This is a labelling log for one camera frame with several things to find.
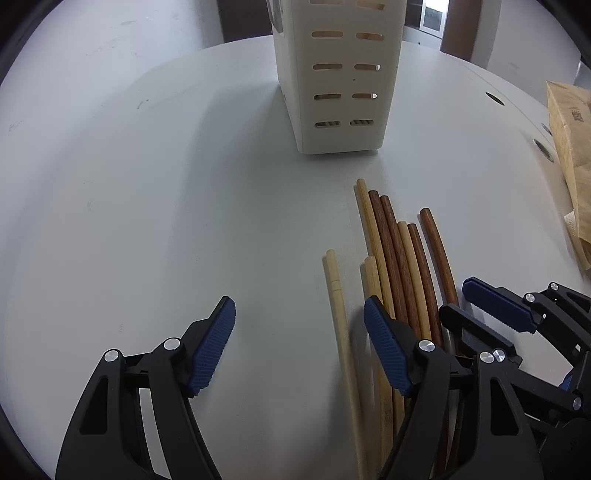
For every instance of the dark door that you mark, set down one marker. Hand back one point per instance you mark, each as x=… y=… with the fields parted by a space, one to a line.
x=244 y=18

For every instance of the white glass-door cabinet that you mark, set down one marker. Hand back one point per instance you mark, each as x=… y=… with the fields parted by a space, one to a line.
x=434 y=16

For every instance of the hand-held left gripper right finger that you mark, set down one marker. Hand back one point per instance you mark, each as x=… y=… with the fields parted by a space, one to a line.
x=388 y=346

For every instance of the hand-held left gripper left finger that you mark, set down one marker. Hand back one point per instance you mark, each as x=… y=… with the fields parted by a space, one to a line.
x=213 y=344

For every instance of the dark wooden chopstick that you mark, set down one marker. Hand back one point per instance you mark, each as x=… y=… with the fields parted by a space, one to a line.
x=388 y=249
x=441 y=249
x=427 y=277
x=399 y=254

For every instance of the brown wooden cabinet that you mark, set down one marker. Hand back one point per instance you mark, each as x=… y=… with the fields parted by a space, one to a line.
x=459 y=25

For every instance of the brown paper bag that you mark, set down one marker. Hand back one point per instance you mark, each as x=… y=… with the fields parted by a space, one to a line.
x=575 y=152

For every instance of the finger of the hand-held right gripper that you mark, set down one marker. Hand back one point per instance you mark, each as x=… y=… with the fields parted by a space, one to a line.
x=478 y=330
x=501 y=307

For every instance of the cream slotted utensil holder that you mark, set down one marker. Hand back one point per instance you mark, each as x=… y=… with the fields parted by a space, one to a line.
x=341 y=106

